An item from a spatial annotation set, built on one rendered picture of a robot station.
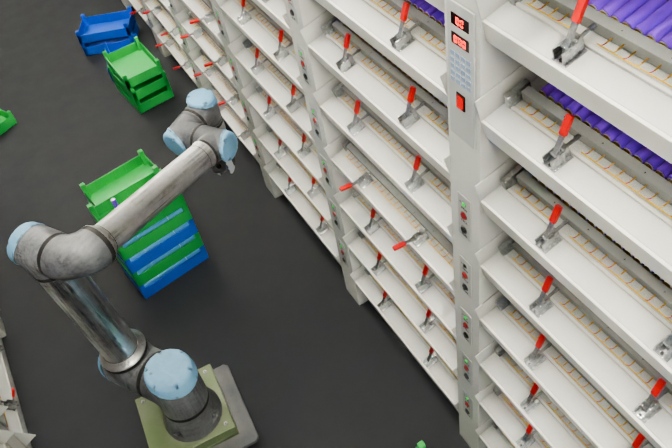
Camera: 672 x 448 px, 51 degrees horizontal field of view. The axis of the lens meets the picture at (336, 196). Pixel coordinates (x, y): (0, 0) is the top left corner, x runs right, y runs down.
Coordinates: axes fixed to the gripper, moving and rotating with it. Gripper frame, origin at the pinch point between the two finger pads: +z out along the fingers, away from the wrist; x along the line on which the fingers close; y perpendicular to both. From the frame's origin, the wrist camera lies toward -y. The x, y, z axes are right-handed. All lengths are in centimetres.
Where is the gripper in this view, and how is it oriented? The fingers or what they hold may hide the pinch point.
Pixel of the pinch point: (225, 173)
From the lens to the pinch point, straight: 252.0
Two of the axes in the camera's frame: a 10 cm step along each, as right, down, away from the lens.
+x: -9.9, 1.6, -0.1
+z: 0.8, 5.9, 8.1
